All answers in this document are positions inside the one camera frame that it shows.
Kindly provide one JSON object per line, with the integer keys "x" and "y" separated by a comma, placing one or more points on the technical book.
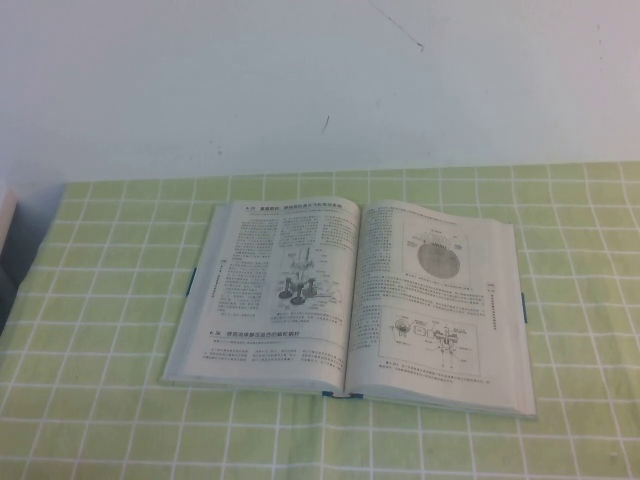
{"x": 280, "y": 280}

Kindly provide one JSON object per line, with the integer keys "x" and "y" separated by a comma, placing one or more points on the green checkered tablecloth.
{"x": 100, "y": 390}

